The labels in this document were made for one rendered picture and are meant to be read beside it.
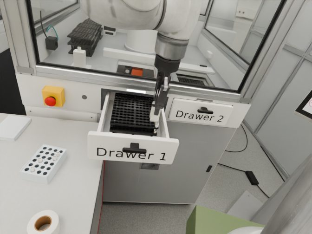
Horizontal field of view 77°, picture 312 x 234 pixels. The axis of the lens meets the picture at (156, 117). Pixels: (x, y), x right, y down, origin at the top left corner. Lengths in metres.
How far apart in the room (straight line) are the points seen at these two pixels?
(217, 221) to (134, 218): 0.97
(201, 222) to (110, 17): 0.53
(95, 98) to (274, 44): 0.76
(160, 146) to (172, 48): 0.30
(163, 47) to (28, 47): 0.52
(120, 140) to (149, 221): 0.97
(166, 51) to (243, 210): 1.48
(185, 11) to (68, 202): 0.61
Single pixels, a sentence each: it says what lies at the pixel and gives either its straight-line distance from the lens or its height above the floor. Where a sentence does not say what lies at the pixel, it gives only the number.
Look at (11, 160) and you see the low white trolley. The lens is 0.83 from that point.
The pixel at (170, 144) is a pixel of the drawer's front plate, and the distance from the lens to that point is 0.65.
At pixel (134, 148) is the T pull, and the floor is 0.91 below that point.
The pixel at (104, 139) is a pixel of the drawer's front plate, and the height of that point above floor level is 0.91.
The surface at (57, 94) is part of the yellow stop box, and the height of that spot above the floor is 0.90.
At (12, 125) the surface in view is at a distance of 0.94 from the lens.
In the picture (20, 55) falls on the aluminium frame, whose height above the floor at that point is 1.02.
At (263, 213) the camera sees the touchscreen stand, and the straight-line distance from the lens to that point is 1.65.
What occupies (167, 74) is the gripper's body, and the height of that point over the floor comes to 1.13.
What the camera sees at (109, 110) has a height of 0.84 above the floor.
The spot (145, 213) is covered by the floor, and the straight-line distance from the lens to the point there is 1.53.
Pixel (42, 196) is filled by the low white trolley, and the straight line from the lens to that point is 0.71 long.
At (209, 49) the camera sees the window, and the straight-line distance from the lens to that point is 0.84.
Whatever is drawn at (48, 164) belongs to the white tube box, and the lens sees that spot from 0.74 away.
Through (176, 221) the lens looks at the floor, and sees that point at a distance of 1.56.
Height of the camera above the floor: 1.34
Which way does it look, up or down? 35 degrees down
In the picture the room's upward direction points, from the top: 13 degrees clockwise
